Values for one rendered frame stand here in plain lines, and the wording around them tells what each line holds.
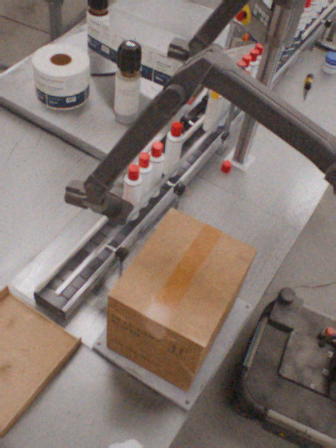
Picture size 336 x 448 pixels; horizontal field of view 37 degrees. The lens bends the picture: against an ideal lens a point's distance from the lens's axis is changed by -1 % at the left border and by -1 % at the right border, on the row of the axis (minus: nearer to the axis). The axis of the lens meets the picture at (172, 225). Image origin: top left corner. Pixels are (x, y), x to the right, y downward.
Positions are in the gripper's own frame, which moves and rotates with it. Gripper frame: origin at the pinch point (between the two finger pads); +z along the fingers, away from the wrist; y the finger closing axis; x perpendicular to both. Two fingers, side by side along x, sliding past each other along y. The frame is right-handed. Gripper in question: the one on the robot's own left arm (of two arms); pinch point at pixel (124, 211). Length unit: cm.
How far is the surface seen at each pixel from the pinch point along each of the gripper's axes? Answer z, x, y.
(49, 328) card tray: -16.4, 36.1, -3.9
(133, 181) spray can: -7.6, -9.0, -1.0
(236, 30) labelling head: 44, -79, 13
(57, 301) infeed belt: -16.4, 28.8, -2.2
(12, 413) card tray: -30, 53, -12
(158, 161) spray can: 0.2, -17.6, -1.7
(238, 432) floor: 72, 60, -63
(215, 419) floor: 71, 60, -53
